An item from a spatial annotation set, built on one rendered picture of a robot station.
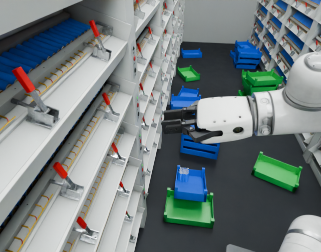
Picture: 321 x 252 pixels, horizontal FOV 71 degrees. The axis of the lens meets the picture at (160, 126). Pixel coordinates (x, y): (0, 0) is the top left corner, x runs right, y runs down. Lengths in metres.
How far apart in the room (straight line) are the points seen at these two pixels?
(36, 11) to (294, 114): 0.42
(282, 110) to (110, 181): 0.54
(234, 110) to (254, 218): 1.26
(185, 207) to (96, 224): 0.96
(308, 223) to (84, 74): 0.69
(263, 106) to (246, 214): 1.27
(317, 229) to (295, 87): 0.46
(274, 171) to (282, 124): 1.52
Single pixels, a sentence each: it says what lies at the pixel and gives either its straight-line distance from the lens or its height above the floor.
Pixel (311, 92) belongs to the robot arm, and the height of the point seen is 1.17.
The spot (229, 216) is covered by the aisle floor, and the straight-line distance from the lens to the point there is 1.61.
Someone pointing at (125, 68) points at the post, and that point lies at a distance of 0.78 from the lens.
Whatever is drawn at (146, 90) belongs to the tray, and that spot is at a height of 0.74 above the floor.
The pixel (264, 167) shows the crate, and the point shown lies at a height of 0.00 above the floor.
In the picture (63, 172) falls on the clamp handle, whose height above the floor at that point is 1.00.
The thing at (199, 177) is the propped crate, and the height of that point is 0.01.
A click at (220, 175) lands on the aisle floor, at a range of 1.80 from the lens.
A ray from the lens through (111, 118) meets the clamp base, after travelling 0.69.
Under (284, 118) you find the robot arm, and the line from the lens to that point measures 0.45.
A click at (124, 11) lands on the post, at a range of 0.73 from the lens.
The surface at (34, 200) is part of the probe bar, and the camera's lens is 0.49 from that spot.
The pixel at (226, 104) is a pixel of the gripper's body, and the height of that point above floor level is 1.10.
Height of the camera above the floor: 1.34
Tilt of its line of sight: 38 degrees down
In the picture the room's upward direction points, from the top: straight up
